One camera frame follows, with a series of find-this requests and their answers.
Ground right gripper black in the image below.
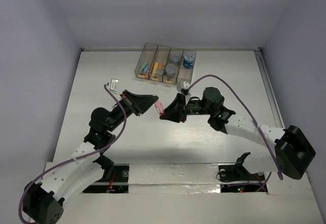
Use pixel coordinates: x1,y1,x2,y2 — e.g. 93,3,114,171
159,92,213,122

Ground pink highlighter marker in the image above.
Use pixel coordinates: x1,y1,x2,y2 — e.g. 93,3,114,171
154,100,165,116

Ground green correction tape pen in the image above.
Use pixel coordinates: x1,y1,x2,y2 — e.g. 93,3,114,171
139,62,148,72

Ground clear jar colourful clips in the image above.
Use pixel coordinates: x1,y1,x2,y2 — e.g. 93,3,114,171
169,54,181,66

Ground blue round clip jar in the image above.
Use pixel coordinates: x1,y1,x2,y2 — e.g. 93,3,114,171
183,50,197,69

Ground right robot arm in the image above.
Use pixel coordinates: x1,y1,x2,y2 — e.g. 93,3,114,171
159,87,316,180

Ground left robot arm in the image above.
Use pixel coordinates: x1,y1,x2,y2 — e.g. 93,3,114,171
18,90,158,223

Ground smoked drawer box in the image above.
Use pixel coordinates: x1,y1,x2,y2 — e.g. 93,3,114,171
163,47,183,85
177,49,194,83
149,45,171,82
134,43,158,79

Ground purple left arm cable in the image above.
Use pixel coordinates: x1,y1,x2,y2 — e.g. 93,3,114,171
18,82,127,222

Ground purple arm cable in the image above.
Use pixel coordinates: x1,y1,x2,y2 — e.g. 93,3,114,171
18,82,127,222
188,74,284,192

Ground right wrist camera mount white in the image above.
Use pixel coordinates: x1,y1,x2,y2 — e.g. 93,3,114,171
176,80,191,99

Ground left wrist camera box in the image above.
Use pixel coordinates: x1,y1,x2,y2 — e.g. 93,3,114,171
108,79,119,92

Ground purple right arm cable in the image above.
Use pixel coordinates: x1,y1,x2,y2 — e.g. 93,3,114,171
188,74,284,192

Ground silver foil front rail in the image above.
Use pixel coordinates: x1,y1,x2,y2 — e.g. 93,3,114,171
128,163,221,194

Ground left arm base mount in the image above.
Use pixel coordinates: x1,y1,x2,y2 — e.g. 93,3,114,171
83,155,129,193

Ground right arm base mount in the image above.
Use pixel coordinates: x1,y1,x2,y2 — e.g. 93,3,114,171
215,152,268,193

